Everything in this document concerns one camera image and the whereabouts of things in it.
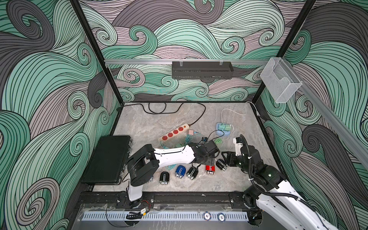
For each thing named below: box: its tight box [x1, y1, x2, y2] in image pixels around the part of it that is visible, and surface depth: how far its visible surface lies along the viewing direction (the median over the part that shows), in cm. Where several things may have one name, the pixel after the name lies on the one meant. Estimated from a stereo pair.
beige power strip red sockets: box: [157, 123, 190, 142], surface depth 100 cm
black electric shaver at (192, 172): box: [185, 162, 202, 180], surface depth 82 cm
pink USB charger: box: [186, 129, 195, 136], surface depth 100 cm
